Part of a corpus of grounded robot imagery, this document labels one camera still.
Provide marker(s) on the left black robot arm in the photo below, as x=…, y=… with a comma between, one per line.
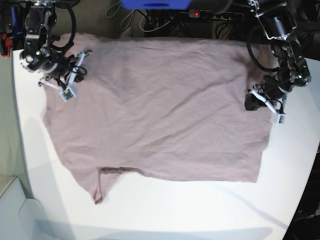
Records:
x=278, y=25

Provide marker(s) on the mauve pink t-shirt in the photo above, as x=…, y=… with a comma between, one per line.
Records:
x=166, y=108

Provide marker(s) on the red and black clamp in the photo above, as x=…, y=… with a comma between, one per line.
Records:
x=6, y=43

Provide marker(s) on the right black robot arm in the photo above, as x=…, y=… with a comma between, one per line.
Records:
x=41, y=55

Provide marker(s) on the black power strip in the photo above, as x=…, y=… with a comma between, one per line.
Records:
x=209, y=15

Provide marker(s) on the blue plastic bin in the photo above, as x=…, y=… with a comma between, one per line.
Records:
x=155, y=4

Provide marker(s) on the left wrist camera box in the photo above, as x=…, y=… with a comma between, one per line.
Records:
x=278, y=118

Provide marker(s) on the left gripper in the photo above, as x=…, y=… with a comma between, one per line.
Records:
x=260, y=96

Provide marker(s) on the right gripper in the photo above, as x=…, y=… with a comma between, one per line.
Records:
x=63, y=74

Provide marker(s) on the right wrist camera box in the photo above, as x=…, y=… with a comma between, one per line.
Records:
x=69, y=93

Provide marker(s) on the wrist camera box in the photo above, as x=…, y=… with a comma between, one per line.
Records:
x=278, y=118
x=69, y=93

